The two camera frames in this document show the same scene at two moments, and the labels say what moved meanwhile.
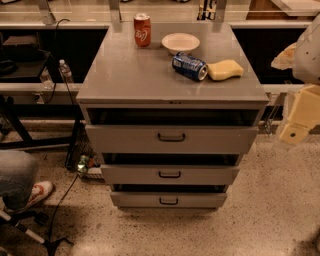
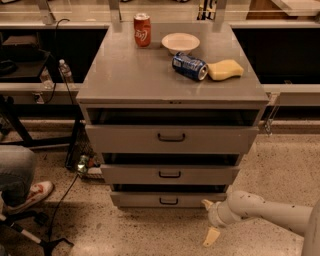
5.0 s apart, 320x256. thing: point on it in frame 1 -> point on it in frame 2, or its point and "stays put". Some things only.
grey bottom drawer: [168, 199] stays put
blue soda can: [190, 66] stays put
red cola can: [143, 30] stays put
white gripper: [308, 57] -> [215, 215]
